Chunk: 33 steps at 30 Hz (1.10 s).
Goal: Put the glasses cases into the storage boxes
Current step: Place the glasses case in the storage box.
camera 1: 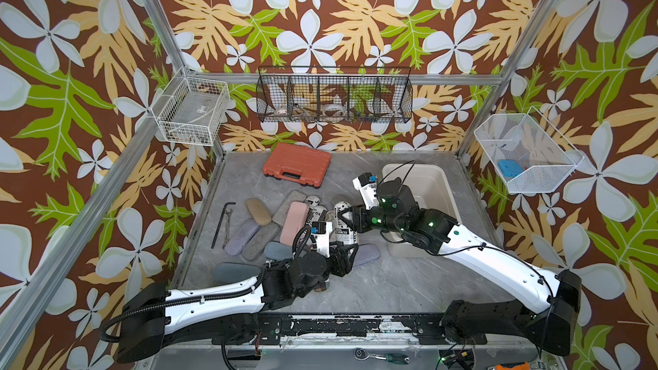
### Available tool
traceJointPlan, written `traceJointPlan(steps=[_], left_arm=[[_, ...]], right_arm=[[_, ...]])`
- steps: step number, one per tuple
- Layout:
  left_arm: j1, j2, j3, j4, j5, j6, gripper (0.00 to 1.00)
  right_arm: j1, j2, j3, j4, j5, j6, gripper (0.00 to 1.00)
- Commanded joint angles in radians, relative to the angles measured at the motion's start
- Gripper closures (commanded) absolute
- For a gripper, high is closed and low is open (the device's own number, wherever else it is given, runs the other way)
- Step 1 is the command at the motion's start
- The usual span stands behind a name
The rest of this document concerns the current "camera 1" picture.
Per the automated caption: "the slate blue glasses case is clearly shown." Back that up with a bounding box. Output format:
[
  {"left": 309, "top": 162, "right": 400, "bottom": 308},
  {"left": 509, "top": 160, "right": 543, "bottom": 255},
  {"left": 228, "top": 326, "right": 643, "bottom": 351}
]
[{"left": 212, "top": 262, "right": 261, "bottom": 285}]

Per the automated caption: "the red plastic tool case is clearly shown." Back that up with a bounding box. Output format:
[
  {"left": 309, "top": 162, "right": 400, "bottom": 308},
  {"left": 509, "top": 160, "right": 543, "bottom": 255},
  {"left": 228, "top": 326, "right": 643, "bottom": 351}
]
[{"left": 262, "top": 143, "right": 332, "bottom": 188}]

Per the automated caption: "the lavender glasses case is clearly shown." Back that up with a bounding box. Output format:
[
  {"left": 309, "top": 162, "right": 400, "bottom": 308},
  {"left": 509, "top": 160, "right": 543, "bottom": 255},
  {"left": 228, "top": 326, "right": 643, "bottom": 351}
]
[{"left": 353, "top": 243, "right": 380, "bottom": 267}]

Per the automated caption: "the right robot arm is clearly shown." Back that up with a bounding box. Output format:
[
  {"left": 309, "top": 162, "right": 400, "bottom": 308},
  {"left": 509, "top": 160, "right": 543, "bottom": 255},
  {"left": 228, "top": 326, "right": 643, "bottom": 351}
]
[{"left": 345, "top": 172, "right": 582, "bottom": 356}]

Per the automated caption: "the purple glasses case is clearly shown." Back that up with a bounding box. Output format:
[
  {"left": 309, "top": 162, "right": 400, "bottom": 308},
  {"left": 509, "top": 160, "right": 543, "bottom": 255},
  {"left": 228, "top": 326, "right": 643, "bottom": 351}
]
[{"left": 224, "top": 219, "right": 260, "bottom": 256}]

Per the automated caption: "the tan glasses case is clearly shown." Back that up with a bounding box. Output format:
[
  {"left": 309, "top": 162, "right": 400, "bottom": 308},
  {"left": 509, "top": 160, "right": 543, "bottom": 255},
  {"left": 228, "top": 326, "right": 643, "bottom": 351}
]
[{"left": 245, "top": 198, "right": 272, "bottom": 226}]

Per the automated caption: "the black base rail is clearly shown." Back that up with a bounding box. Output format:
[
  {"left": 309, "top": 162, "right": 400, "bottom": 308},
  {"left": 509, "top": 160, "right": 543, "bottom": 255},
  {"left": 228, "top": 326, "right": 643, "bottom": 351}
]
[{"left": 212, "top": 312, "right": 488, "bottom": 346}]

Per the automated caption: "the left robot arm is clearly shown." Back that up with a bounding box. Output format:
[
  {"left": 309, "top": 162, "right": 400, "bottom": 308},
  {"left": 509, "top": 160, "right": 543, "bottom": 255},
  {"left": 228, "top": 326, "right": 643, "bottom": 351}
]
[{"left": 99, "top": 226, "right": 359, "bottom": 363}]

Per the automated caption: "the white mesh basket right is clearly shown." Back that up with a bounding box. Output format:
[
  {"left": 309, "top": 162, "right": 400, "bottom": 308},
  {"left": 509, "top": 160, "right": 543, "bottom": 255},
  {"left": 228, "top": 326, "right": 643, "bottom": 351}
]
[{"left": 475, "top": 108, "right": 584, "bottom": 195}]

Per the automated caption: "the newspaper print glasses case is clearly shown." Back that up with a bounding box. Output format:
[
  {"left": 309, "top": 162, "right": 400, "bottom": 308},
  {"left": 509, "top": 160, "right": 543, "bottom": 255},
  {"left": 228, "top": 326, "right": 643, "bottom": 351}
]
[{"left": 332, "top": 201, "right": 358, "bottom": 245}]

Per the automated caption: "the black wire basket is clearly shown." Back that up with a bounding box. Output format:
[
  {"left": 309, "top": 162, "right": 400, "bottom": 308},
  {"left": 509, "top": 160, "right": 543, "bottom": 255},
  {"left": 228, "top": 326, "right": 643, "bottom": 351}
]
[{"left": 255, "top": 66, "right": 413, "bottom": 123}]

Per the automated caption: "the blue object in basket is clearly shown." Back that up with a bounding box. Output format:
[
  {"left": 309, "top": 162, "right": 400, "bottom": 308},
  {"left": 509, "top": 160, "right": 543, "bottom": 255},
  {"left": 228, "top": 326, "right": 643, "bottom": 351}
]
[{"left": 498, "top": 159, "right": 524, "bottom": 179}]

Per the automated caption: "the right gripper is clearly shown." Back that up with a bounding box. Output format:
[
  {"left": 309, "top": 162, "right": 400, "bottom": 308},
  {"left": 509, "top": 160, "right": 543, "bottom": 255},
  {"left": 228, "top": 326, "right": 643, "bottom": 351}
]
[{"left": 335, "top": 203, "right": 409, "bottom": 236}]

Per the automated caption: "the ratchet wrench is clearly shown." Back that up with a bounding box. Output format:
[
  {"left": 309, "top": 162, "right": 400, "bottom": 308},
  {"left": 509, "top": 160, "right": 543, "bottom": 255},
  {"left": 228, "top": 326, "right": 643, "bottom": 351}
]
[{"left": 354, "top": 349, "right": 411, "bottom": 365}]

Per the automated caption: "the pink glasses case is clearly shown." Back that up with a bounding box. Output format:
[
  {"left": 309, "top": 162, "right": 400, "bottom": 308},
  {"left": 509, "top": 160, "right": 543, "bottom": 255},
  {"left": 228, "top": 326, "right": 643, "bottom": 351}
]
[{"left": 279, "top": 201, "right": 309, "bottom": 246}]

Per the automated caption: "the white wire basket left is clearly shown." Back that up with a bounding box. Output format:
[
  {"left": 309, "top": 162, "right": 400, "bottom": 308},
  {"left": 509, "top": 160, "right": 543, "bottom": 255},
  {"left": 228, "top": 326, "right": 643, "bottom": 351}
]
[{"left": 152, "top": 70, "right": 231, "bottom": 147}]

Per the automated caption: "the dark grey glasses case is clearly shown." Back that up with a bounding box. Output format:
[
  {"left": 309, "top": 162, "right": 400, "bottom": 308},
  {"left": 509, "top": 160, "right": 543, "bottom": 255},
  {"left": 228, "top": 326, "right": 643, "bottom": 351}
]
[{"left": 242, "top": 223, "right": 280, "bottom": 261}]

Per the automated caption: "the light grey glasses case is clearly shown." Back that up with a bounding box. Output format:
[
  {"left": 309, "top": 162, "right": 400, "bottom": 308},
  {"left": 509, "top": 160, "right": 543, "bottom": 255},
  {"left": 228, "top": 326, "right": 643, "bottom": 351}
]
[{"left": 272, "top": 190, "right": 306, "bottom": 227}]

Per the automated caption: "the cream plastic storage box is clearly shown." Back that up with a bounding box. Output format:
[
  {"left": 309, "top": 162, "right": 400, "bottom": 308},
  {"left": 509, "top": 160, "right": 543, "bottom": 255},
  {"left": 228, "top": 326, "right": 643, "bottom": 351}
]
[{"left": 381, "top": 163, "right": 464, "bottom": 260}]

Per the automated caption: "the black hex key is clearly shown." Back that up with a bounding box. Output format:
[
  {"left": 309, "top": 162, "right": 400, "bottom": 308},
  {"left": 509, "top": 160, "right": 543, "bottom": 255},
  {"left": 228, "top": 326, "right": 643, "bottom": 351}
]
[{"left": 211, "top": 201, "right": 237, "bottom": 250}]

